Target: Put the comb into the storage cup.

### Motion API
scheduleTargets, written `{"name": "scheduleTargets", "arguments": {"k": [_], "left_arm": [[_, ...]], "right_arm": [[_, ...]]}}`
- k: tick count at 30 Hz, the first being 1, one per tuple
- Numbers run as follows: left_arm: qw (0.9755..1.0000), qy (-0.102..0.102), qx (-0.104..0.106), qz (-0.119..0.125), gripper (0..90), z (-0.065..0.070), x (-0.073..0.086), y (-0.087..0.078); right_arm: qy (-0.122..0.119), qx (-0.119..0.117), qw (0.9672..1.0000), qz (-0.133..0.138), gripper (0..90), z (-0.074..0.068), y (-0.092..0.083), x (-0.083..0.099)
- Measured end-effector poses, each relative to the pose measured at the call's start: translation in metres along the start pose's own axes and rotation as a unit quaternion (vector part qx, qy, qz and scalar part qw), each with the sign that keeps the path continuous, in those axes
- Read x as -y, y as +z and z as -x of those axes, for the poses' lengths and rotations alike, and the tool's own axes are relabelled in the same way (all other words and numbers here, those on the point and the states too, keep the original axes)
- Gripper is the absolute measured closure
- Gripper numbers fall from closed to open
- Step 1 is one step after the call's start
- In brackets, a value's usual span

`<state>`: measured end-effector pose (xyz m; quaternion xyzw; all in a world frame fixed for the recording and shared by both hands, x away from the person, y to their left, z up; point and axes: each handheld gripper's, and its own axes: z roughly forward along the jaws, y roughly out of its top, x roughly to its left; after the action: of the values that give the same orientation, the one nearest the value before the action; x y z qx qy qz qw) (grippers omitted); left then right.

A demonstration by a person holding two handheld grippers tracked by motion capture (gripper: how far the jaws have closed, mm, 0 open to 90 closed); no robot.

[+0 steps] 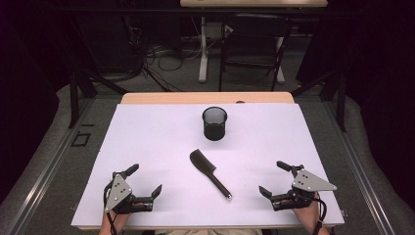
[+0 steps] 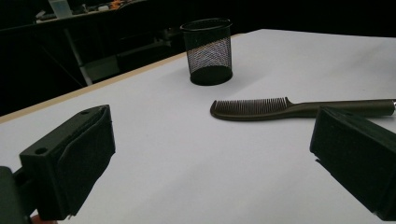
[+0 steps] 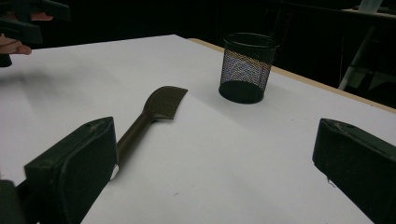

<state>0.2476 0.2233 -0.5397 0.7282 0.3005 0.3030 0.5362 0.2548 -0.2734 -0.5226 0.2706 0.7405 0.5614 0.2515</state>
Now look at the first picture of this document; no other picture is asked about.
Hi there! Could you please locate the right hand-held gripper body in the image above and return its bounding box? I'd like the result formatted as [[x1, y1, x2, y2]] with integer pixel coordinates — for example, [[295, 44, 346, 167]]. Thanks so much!
[[271, 168, 338, 212]]

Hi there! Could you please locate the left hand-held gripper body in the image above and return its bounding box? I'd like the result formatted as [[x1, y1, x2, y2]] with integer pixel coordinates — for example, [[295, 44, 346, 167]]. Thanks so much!
[[104, 173, 155, 215]]

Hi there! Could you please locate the black comb with handle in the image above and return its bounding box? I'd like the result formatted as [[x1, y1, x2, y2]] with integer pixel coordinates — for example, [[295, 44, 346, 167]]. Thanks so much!
[[189, 148, 233, 201]]

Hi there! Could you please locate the black mesh pen holder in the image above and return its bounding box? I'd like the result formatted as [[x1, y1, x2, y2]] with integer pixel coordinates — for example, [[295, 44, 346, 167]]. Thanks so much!
[[202, 106, 228, 142]]

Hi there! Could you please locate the person's left hand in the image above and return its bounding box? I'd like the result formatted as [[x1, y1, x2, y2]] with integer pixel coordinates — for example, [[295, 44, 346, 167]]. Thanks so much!
[[109, 210, 132, 227]]

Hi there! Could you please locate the person's right hand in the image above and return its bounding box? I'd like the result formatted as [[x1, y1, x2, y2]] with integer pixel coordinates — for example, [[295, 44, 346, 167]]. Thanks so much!
[[292, 192, 322, 226]]

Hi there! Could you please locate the black folding chair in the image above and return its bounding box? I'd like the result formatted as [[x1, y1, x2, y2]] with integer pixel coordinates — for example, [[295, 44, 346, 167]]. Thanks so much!
[[218, 13, 292, 93]]

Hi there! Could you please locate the wooden desk with white legs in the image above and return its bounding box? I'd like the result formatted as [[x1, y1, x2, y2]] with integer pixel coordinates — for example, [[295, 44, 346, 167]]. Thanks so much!
[[179, 0, 329, 84]]

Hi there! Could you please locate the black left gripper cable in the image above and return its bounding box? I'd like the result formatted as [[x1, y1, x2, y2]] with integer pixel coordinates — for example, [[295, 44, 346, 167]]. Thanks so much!
[[103, 182, 119, 235]]

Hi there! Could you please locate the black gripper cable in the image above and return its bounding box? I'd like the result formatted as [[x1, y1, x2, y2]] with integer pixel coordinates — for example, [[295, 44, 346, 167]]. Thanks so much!
[[311, 193, 328, 235], [103, 182, 119, 235]]

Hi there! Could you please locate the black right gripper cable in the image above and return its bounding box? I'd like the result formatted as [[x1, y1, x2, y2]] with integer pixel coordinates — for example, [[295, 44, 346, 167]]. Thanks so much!
[[311, 193, 328, 235]]

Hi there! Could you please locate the aluminium floor rail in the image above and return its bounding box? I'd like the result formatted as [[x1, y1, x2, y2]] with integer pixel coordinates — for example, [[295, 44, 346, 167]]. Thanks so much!
[[321, 97, 397, 235], [4, 97, 96, 235]]

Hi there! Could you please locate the black metal frame stand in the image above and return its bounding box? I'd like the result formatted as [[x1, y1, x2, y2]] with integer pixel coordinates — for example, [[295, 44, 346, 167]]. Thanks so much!
[[291, 69, 347, 133], [68, 68, 131, 130]]

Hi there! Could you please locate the tangle of floor cables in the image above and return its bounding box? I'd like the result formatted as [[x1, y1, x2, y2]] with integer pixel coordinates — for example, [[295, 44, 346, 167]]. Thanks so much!
[[128, 19, 205, 93]]

